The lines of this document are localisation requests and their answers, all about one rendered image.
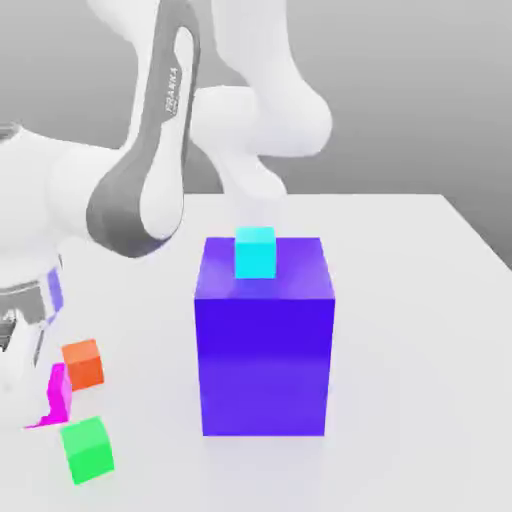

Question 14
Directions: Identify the small green cube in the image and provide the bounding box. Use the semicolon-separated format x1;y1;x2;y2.
59;415;116;486

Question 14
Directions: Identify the small orange cube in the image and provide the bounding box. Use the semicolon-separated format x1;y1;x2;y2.
60;338;106;393

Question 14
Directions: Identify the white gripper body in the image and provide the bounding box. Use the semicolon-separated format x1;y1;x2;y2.
0;320;54;432

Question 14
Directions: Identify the small magenta cube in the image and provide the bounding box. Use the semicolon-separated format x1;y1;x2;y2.
22;361;74;430

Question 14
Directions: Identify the small cyan cube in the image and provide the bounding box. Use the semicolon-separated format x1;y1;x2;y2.
234;225;278;280

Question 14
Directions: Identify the large purple box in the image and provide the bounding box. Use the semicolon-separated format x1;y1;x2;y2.
193;236;337;438

